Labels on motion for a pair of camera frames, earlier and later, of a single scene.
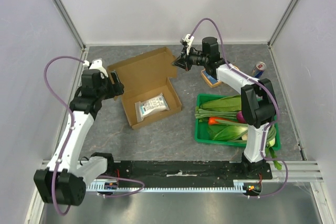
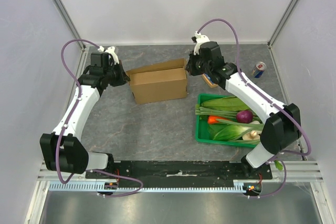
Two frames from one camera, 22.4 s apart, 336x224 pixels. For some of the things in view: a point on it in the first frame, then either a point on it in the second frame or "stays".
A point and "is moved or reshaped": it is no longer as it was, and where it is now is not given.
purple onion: (240, 117) stays
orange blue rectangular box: (211, 81) stays
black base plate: (184, 170) stays
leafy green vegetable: (217, 132) stays
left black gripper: (115, 89) to (123, 77)
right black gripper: (185, 59) to (190, 66)
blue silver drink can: (259, 70) stays
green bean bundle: (213, 115) stays
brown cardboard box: (144, 76) is moved or reshaped
